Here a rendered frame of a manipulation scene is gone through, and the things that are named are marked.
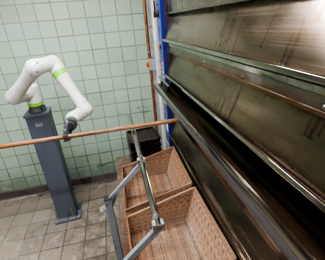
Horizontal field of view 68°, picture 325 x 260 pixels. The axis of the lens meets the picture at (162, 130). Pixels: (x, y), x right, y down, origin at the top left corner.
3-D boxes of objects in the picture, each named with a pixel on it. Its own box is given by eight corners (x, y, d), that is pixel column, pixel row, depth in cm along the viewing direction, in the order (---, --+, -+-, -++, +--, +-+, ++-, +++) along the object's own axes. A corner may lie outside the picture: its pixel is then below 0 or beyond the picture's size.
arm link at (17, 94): (-2, 96, 194) (24, 55, 164) (16, 91, 207) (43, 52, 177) (9, 110, 195) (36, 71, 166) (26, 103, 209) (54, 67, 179)
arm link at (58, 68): (37, 62, 184) (44, 52, 177) (50, 59, 195) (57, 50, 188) (51, 82, 187) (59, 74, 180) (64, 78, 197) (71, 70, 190)
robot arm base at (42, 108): (32, 106, 232) (30, 100, 230) (49, 103, 236) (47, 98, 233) (27, 115, 209) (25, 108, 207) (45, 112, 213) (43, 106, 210)
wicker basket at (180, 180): (176, 171, 223) (174, 144, 212) (195, 214, 173) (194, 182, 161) (123, 180, 216) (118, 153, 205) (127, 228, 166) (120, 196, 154)
